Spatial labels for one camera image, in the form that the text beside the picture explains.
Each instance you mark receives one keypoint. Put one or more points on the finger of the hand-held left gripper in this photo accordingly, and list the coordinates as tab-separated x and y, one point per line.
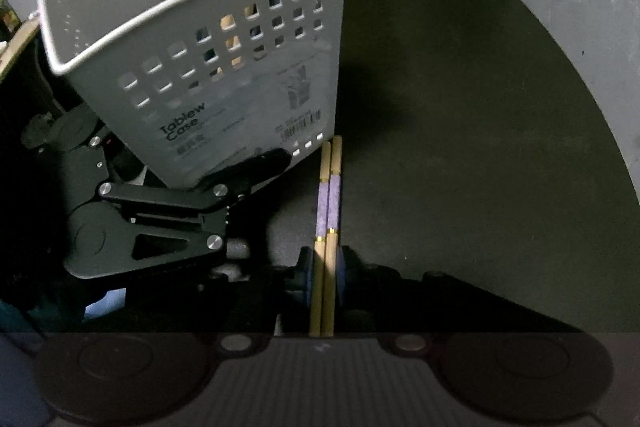
250	174

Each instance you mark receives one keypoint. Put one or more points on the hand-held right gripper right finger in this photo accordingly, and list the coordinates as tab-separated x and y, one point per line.
345	279

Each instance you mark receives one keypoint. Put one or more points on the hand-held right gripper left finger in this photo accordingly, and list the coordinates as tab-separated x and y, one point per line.
304	279

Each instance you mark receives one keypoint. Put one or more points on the white perforated utensil basket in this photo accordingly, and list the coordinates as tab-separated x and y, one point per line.
235	107

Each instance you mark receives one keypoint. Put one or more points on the purple banded wooden chopstick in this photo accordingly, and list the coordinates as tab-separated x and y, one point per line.
334	202
320	207

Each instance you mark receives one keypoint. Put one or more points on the wooden board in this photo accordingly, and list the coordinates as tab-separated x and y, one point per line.
17	46

